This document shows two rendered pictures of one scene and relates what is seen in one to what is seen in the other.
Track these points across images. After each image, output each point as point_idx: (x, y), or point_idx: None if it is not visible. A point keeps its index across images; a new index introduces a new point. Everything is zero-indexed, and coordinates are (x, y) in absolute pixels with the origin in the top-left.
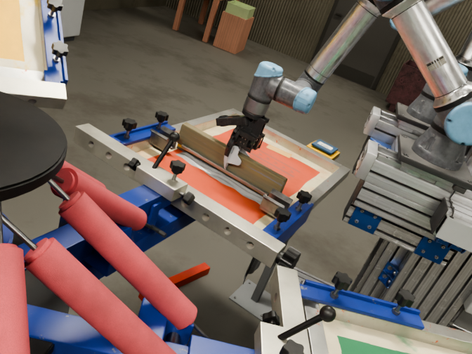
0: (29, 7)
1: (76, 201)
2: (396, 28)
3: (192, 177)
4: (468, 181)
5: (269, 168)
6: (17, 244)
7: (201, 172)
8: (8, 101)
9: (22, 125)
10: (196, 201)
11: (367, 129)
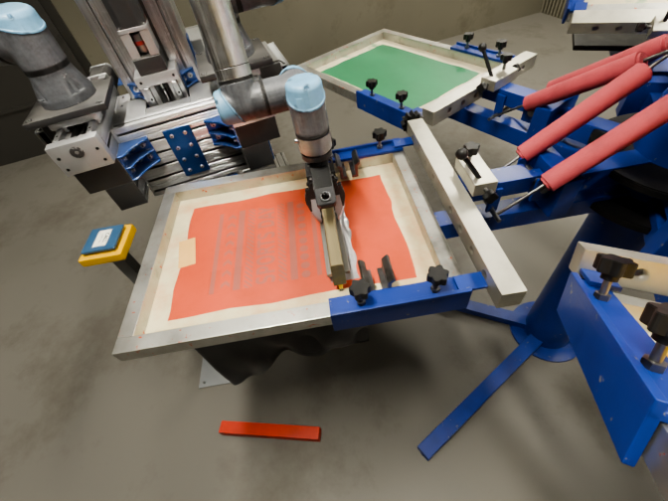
0: None
1: (641, 52)
2: None
3: (376, 237)
4: (255, 39)
5: (253, 228)
6: (623, 169)
7: (355, 241)
8: None
9: None
10: (447, 160)
11: (110, 155)
